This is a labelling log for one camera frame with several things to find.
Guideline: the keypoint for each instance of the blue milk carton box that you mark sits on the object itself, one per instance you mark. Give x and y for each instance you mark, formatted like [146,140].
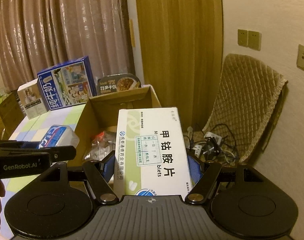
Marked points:
[67,82]

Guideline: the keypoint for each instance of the silver foil pouch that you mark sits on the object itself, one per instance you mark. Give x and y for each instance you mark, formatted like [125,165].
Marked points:
[99,150]

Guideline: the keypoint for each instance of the wooden door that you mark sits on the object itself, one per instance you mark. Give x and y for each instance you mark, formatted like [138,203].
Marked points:
[177,42]

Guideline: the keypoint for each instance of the brown shiny curtain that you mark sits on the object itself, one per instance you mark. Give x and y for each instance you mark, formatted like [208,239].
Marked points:
[62,30]

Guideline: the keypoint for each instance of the black instant rice bowl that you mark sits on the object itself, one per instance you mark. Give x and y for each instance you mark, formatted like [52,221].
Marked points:
[119,83]

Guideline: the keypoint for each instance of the blue and white tissue pack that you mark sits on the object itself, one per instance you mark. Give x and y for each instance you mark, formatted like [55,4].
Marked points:
[62,135]

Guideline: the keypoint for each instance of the red snack packet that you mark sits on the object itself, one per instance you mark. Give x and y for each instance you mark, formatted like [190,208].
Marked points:
[98,135]

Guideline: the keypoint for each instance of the white power strip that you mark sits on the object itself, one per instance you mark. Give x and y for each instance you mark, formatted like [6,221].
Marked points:
[213,137]

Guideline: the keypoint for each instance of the yellow wall hanging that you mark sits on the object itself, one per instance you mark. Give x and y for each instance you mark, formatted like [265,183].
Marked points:
[132,32]

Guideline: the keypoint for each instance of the chair with quilted cover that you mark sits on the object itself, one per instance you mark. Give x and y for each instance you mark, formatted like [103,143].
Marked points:
[247,97]

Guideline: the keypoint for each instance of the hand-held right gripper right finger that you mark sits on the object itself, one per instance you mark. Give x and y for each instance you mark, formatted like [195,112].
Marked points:
[195,167]

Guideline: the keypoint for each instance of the brown cardboard box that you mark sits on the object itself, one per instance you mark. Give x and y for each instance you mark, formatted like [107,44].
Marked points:
[107,112]

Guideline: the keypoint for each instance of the white medicine box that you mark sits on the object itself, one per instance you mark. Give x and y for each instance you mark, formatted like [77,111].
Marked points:
[154,150]

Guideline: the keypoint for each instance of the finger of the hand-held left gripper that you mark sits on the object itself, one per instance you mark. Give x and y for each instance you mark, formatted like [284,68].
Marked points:
[29,145]
[64,152]

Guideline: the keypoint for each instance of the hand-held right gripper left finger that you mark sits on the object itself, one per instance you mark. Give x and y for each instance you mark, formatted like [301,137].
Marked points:
[108,167]

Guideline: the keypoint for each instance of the white box with photo print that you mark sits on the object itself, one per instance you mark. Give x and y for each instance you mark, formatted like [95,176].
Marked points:
[30,100]

